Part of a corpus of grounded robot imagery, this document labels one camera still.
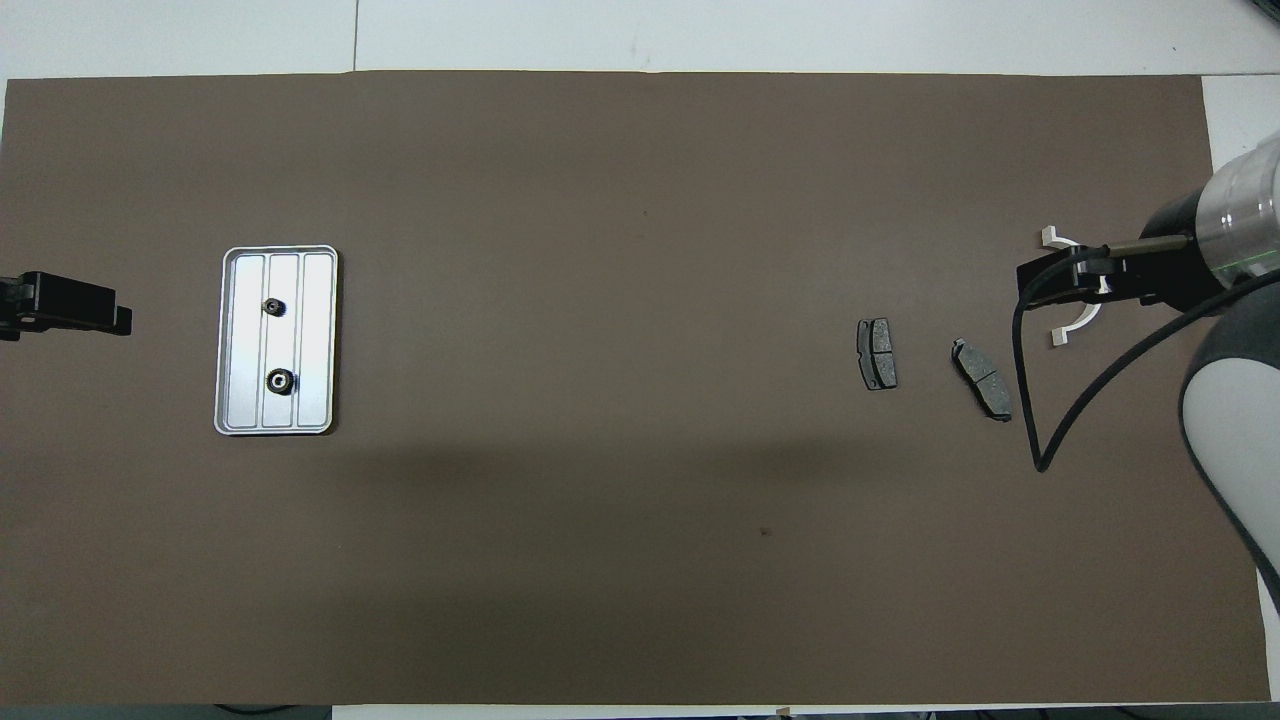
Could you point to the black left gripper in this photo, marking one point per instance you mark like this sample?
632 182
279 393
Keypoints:
12 305

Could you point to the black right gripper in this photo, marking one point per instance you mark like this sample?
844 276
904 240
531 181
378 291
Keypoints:
1165 270

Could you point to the small black bearing gear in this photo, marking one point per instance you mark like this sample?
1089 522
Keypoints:
272 307

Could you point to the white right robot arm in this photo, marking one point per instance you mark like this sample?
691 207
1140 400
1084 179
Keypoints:
1240 400

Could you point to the silver metal tray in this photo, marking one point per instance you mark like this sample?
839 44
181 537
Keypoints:
310 350

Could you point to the dark curved brake pad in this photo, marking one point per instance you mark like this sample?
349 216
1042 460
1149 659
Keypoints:
982 380

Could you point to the dark rectangular brake pad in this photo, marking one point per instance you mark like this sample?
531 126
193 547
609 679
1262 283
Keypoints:
878 355

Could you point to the brown table mat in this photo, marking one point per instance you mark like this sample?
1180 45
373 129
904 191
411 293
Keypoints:
600 200

